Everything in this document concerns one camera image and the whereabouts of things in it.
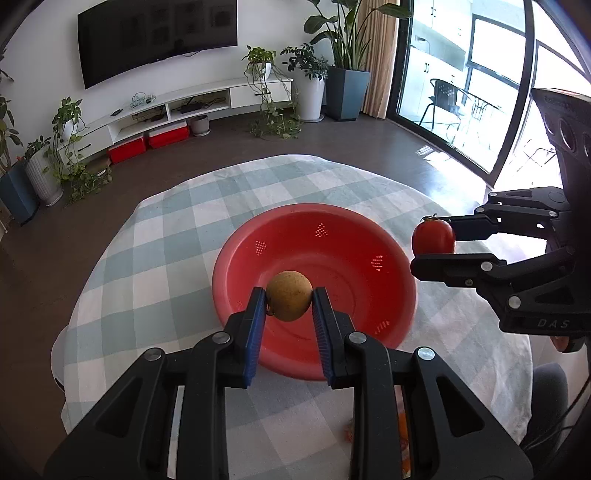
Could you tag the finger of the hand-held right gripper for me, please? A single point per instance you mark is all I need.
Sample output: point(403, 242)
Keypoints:
point(457, 270)
point(475, 226)

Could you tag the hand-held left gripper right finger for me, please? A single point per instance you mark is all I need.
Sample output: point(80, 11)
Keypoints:
point(322, 332)

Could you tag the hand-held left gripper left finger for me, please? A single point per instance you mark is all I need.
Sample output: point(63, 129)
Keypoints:
point(256, 332)

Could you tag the red tomato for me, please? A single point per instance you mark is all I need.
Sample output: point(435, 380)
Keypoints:
point(431, 236)

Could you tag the tan longan fruit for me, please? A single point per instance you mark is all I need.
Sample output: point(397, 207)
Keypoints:
point(288, 295)

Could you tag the red plastic colander bowl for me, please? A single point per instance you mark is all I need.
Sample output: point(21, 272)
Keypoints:
point(341, 277)

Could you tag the person's right hand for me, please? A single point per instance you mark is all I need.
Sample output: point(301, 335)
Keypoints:
point(562, 344)

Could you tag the orange mandarin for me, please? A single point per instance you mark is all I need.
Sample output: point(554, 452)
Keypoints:
point(402, 424)

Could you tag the green white checked tablecloth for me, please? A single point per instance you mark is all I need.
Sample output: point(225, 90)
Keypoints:
point(184, 230)

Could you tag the black balcony chair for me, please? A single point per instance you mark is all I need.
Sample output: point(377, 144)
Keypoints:
point(443, 92)

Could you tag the person's grey trouser leg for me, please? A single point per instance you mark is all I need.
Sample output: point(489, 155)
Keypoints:
point(549, 397)

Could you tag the black sliding glass door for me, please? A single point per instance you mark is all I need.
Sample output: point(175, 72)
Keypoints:
point(399, 60)

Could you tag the large-leaf plant in grey pot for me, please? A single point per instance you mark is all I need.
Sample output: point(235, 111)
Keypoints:
point(348, 92)

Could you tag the beige curtain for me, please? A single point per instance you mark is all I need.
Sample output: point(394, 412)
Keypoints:
point(381, 55)

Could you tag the bushy plant in white pot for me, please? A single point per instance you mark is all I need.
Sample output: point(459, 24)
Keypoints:
point(309, 92)

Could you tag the grey empty flower pot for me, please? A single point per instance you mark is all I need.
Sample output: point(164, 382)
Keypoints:
point(200, 125)

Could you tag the red storage box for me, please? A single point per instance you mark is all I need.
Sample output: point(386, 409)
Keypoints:
point(169, 135)
point(128, 151)

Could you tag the black set-top box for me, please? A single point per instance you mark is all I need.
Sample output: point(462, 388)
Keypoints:
point(191, 108)

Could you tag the white television cabinet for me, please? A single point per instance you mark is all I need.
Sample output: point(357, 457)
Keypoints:
point(244, 94)

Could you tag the plant in white ribbed pot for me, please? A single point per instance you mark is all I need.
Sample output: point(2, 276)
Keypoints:
point(44, 180)

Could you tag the trailing pothos in white pot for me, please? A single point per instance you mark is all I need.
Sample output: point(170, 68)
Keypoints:
point(69, 115)
point(263, 57)

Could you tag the tree plant in blue pot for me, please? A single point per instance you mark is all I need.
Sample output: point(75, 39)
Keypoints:
point(16, 194)

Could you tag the black wall television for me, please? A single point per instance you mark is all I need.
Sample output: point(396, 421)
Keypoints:
point(157, 37)

